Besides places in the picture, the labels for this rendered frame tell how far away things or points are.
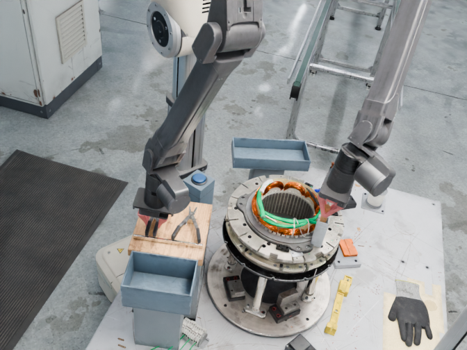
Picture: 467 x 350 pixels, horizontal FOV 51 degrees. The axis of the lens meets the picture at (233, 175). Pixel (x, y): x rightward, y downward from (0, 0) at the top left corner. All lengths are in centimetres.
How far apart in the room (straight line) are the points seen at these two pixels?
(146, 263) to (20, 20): 220
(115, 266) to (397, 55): 157
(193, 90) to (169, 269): 54
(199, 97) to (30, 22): 238
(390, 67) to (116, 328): 99
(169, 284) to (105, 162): 193
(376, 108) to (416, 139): 279
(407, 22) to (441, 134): 294
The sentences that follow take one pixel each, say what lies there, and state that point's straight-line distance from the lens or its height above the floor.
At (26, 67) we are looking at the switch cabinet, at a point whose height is 38.
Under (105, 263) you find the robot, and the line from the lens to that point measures 228.
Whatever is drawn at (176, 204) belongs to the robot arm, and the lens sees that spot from 110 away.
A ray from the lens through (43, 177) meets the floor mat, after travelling 308.
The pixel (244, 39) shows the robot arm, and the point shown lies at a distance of 83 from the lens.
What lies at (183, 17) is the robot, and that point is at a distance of 133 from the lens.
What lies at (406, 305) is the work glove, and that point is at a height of 80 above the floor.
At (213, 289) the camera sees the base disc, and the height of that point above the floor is 80.
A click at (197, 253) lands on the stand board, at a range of 126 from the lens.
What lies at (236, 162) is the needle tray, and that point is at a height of 104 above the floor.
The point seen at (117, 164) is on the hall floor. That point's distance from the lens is 313.
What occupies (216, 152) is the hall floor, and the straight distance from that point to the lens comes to 324.
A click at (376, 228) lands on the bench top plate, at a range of 186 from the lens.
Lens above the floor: 204
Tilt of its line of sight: 41 degrees down
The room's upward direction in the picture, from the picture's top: 8 degrees clockwise
